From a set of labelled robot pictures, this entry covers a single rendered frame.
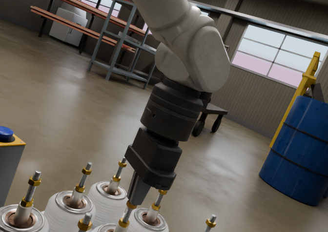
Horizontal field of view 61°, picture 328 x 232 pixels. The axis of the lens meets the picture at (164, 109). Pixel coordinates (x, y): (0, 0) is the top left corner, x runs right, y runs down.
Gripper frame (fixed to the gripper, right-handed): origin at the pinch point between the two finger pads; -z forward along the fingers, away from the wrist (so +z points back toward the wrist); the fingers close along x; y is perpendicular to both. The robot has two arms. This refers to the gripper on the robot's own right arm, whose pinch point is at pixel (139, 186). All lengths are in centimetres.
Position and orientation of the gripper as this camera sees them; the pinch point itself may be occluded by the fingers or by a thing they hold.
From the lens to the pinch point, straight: 51.4
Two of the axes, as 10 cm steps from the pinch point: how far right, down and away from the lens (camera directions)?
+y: 8.0, 2.5, 5.5
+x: 4.7, 3.2, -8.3
